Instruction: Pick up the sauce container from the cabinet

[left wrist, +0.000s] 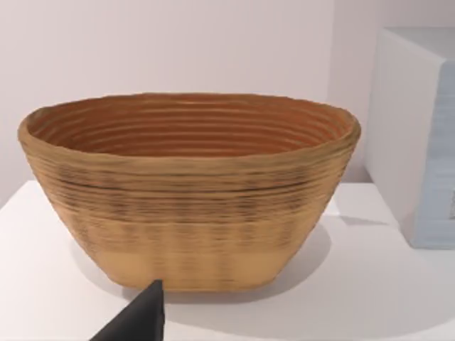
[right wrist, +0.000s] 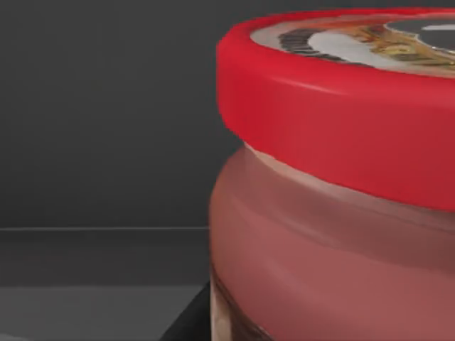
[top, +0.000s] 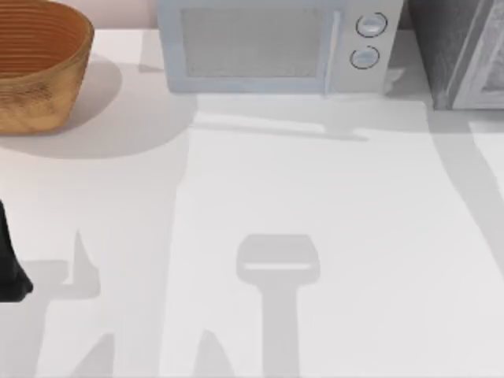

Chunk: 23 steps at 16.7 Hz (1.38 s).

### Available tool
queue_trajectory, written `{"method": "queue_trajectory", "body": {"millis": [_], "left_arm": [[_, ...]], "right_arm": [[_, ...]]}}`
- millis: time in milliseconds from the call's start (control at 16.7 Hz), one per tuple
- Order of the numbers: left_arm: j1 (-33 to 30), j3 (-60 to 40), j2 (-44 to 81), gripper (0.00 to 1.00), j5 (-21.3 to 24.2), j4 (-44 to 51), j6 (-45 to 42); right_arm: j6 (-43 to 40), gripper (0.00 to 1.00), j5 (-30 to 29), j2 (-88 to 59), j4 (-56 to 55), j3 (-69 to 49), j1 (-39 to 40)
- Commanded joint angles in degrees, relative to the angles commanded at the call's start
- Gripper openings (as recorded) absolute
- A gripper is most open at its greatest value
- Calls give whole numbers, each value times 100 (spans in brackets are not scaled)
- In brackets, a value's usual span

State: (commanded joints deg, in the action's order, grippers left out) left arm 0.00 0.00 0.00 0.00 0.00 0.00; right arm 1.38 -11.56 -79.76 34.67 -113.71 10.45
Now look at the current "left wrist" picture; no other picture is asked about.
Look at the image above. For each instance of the pale blue cabinet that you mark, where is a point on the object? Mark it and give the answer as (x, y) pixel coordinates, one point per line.
(416, 142)

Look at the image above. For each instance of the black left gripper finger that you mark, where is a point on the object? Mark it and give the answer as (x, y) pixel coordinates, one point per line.
(145, 316)

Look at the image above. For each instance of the woven brown basket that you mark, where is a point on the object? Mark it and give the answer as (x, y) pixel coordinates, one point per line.
(192, 220)

